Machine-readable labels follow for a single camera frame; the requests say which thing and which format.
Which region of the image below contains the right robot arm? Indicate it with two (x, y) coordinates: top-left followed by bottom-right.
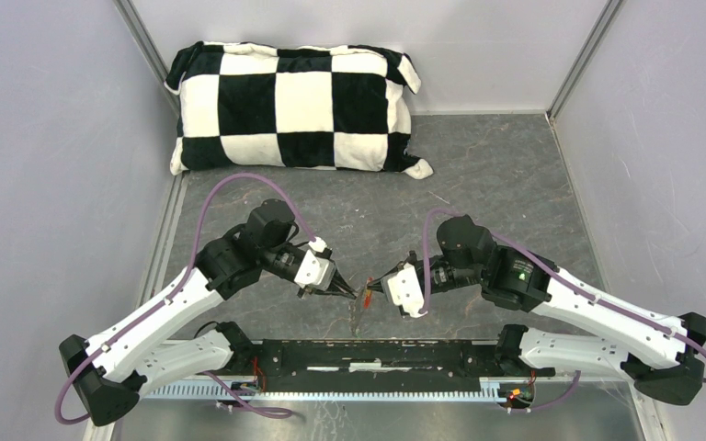
(367, 215), (706, 406)

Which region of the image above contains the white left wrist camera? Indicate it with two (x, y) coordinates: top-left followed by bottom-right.
(293, 237), (336, 294)

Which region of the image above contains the right aluminium frame rail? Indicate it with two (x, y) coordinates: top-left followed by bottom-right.
(545, 0), (625, 125)

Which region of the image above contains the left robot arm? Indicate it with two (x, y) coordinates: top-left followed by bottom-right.
(59, 199), (356, 426)

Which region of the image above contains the black white checkered pillow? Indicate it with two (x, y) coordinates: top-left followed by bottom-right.
(164, 41), (433, 180)

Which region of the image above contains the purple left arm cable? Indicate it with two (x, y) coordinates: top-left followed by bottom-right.
(54, 173), (321, 425)

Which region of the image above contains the left aluminium frame rail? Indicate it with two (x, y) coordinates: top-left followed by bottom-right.
(113, 0), (180, 117)

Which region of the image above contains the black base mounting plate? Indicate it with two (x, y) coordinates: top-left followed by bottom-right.
(206, 322), (556, 393)

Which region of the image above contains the aluminium frame rail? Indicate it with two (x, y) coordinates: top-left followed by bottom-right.
(545, 0), (625, 125)
(113, 0), (180, 117)

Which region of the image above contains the white slotted cable duct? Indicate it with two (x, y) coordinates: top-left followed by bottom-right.
(146, 379), (511, 404)

